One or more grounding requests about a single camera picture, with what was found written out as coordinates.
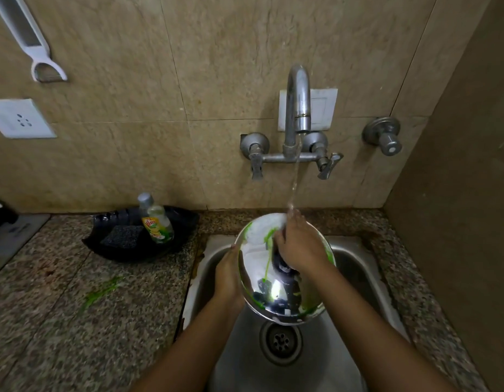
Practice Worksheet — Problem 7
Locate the person's right hand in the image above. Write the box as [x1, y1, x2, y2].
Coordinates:
[274, 209, 333, 277]

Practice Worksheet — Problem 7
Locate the person's left hand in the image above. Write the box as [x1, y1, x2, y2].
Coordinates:
[213, 245, 247, 309]

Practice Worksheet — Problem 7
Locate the shiny steel bowl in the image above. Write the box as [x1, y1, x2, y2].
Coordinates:
[235, 213, 337, 326]

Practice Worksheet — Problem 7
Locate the person's right forearm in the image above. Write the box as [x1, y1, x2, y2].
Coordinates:
[299, 263, 457, 392]

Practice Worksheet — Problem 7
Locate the person's left forearm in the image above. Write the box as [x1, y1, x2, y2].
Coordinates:
[131, 296, 246, 392]

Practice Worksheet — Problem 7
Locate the stainless steel sink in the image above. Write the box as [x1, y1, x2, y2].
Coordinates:
[182, 234, 411, 392]

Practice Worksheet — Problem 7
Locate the clear dish soap bottle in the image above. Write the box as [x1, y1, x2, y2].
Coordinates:
[138, 193, 174, 245]

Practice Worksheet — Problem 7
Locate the round sink drain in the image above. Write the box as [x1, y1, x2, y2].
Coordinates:
[259, 320, 304, 367]

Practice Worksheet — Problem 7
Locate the dark scrub sponge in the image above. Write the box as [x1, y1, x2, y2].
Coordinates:
[99, 225, 145, 250]

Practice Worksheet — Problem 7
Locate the black plastic tray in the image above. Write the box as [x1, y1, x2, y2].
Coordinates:
[82, 206, 200, 264]

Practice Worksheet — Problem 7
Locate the grey flat mat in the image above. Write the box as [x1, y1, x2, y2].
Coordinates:
[0, 214, 51, 279]

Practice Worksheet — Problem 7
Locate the black appliance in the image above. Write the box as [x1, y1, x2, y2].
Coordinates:
[0, 195, 19, 234]

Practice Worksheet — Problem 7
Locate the white power socket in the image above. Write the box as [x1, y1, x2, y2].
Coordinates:
[0, 99, 57, 139]

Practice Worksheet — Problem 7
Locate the white hanging peeler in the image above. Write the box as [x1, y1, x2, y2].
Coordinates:
[0, 0, 68, 83]

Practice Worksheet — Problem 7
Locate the chrome wall faucet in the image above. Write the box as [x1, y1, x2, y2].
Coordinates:
[240, 65, 344, 181]

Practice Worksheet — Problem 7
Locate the white wall plate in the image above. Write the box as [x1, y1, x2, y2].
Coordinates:
[278, 89, 338, 132]

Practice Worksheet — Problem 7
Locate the chrome wall valve knob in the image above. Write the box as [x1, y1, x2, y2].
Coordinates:
[362, 117, 402, 157]

